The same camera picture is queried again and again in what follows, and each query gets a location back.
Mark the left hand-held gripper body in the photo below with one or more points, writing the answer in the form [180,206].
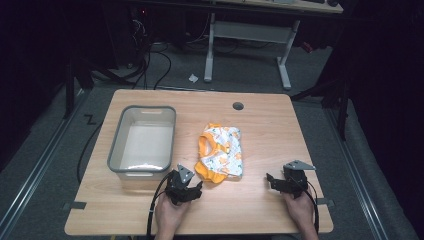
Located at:
[180,186]

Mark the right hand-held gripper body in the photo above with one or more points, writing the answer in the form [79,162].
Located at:
[295,180]

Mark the person's left hand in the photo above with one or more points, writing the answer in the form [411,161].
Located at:
[170,215]

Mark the person's right hand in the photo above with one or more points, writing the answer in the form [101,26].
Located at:
[300,211]

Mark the orange and white baby garment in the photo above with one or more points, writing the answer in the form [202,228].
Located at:
[223,150]

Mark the white bin with grey rim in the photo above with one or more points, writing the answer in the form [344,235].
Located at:
[145,143]

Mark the black metal stand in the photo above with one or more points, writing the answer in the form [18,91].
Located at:
[340,100]
[69,86]

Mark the white paper scrap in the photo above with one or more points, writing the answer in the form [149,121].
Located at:
[193,78]

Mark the desk with white metal legs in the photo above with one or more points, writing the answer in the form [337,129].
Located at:
[250,31]

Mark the grey metal table bracket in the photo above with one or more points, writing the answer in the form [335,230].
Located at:
[326,202]
[75,205]

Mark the metal floor rail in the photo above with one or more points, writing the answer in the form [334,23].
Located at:
[358,173]
[36,166]

